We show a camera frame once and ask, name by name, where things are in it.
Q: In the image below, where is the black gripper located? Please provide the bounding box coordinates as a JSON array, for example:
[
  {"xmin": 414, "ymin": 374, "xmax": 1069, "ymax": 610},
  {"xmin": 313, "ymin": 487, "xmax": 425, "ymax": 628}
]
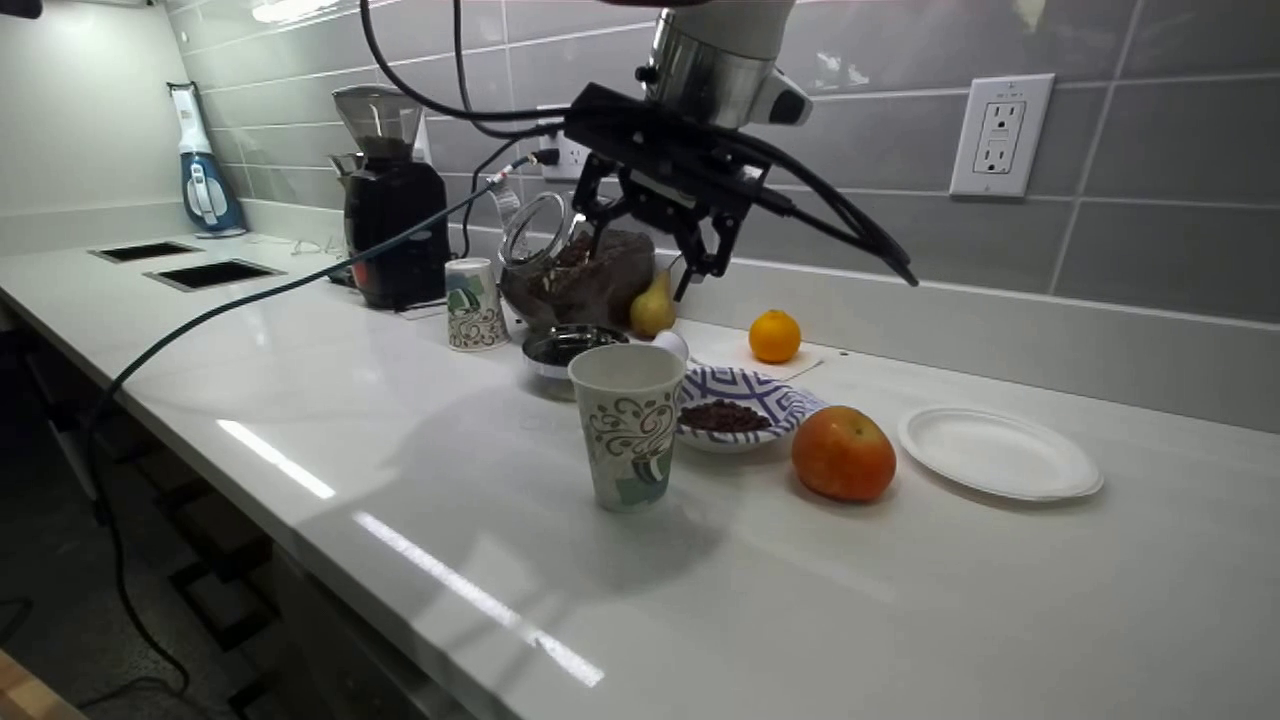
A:
[{"xmin": 572, "ymin": 135, "xmax": 757, "ymax": 303}]

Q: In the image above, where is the yellow pear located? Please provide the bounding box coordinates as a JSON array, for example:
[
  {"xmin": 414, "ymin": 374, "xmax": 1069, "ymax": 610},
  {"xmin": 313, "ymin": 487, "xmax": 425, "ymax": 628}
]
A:
[{"xmin": 627, "ymin": 273, "xmax": 678, "ymax": 340}]

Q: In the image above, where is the glass jar with coffee beans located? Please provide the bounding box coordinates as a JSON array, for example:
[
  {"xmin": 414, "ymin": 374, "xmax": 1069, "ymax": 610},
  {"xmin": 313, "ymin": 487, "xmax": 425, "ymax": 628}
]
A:
[{"xmin": 496, "ymin": 185, "xmax": 660, "ymax": 349}]

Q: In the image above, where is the patterned paper cup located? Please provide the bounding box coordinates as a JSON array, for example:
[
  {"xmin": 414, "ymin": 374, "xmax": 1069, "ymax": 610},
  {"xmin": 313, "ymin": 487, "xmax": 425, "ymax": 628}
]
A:
[
  {"xmin": 440, "ymin": 250, "xmax": 507, "ymax": 353},
  {"xmin": 563, "ymin": 340, "xmax": 686, "ymax": 517}
]

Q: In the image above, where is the blue patterned plate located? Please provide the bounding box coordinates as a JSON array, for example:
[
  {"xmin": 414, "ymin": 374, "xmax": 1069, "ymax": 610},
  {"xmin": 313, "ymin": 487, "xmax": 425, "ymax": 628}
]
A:
[{"xmin": 671, "ymin": 358, "xmax": 829, "ymax": 456}]

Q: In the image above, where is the white paper napkin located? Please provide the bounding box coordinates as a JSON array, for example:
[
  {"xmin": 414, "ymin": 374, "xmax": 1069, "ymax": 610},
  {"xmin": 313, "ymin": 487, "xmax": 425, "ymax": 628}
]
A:
[{"xmin": 724, "ymin": 334, "xmax": 830, "ymax": 383}]

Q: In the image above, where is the black coffee grinder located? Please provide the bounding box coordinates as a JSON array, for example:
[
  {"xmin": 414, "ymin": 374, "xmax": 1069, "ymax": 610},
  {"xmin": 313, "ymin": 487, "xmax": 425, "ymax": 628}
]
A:
[{"xmin": 329, "ymin": 83, "xmax": 451, "ymax": 312}]

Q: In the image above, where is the large orange fruit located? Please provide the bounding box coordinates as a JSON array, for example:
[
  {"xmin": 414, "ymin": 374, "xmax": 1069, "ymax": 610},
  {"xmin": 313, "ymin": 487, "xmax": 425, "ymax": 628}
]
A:
[{"xmin": 788, "ymin": 404, "xmax": 900, "ymax": 509}]

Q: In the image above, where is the white paper plate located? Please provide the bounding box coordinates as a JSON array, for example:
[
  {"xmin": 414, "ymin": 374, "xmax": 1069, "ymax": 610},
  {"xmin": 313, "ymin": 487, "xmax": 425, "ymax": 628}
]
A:
[{"xmin": 897, "ymin": 404, "xmax": 1106, "ymax": 509}]

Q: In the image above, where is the blue spray bottle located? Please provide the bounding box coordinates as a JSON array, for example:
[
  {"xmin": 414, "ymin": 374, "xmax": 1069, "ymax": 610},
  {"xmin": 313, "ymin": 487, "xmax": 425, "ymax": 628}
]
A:
[{"xmin": 162, "ymin": 77, "xmax": 253, "ymax": 240}]

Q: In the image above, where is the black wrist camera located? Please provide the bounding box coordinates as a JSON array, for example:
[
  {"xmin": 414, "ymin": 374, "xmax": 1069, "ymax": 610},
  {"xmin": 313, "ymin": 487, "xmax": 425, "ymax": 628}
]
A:
[{"xmin": 561, "ymin": 80, "xmax": 775, "ymax": 191}]

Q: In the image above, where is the white wall outlet with plugs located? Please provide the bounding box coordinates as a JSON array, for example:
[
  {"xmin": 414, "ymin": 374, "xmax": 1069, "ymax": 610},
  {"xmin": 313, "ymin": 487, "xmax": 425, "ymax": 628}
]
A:
[{"xmin": 533, "ymin": 98, "xmax": 600, "ymax": 185}]

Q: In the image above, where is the black grinder power cable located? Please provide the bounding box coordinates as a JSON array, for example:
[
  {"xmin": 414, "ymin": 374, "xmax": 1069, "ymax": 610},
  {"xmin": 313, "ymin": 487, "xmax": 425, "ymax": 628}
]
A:
[{"xmin": 456, "ymin": 120, "xmax": 563, "ymax": 259}]

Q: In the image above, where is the white empty wall outlet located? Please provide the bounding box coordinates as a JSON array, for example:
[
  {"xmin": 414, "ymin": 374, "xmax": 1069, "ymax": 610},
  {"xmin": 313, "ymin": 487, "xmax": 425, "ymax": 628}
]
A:
[{"xmin": 946, "ymin": 68, "xmax": 1059, "ymax": 203}]

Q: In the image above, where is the long thick power cable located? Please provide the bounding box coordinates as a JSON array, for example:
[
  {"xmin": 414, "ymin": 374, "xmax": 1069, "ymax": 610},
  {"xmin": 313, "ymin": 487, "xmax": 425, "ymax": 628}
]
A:
[{"xmin": 79, "ymin": 147, "xmax": 563, "ymax": 696}]

